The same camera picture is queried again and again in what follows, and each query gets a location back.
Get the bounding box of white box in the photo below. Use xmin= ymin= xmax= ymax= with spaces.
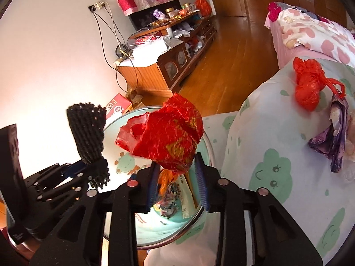
xmin=132 ymin=37 xmax=168 ymax=59

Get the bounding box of pink bed sheet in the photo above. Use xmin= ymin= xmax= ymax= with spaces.
xmin=265 ymin=19 xmax=344 ymax=70

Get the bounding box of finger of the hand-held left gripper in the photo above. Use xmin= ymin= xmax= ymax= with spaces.
xmin=37 ymin=159 xmax=110 ymax=203
xmin=24 ymin=162 xmax=89 ymax=190

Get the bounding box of white tablecloth green cloud print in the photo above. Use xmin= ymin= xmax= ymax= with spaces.
xmin=144 ymin=58 xmax=355 ymax=266

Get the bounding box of wall socket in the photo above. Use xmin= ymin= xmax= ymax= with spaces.
xmin=88 ymin=0 xmax=107 ymax=12

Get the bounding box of tied red plastic bag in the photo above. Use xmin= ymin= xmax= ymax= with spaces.
xmin=292 ymin=57 xmax=347 ymax=111

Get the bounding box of red and orange foil wrapper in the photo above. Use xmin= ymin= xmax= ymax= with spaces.
xmin=115 ymin=93 xmax=204 ymax=197

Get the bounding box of black television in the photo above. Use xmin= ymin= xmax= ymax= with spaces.
xmin=128 ymin=1 xmax=183 ymax=31

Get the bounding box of red cardboard box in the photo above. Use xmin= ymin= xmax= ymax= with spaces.
xmin=105 ymin=93 xmax=133 ymax=119

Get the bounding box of white duvet pink heart print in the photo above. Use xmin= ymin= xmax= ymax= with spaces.
xmin=277 ymin=8 xmax=355 ymax=67

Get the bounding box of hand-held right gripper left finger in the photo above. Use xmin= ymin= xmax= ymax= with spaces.
xmin=29 ymin=162 xmax=161 ymax=266

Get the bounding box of patchwork cow print quilt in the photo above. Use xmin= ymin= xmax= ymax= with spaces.
xmin=268 ymin=1 xmax=333 ymax=23

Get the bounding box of black foam net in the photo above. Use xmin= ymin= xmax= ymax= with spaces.
xmin=66 ymin=102 xmax=110 ymax=190

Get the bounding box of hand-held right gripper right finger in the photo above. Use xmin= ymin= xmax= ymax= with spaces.
xmin=194 ymin=152 xmax=323 ymax=266

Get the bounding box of purple crumpled wrapper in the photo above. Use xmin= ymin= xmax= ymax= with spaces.
xmin=308 ymin=94 xmax=350 ymax=174

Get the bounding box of orange-red plastic bag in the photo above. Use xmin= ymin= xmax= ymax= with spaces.
xmin=195 ymin=0 xmax=213 ymax=16

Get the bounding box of wooden television cabinet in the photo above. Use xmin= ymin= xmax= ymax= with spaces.
xmin=115 ymin=12 xmax=217 ymax=93

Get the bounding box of black power cable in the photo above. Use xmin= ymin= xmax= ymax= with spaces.
xmin=93 ymin=6 xmax=139 ymax=89

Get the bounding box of round metal basin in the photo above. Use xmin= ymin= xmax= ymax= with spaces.
xmin=101 ymin=106 xmax=215 ymax=251

